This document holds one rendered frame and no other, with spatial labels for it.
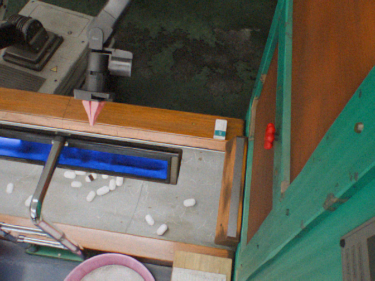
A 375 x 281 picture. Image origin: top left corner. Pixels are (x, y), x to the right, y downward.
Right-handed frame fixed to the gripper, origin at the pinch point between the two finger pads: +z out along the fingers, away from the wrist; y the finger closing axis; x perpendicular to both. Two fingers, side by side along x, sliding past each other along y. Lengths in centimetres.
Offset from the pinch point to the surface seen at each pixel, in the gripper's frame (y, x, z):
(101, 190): 5.3, -2.5, 19.1
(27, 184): -17.7, -1.3, 21.3
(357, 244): 45, -74, -8
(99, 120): -1.9, 11.7, 1.1
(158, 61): -6, 130, -22
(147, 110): 12.4, 15.6, -3.8
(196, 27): 14, 151, -49
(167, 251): 27.2, -11.7, 29.3
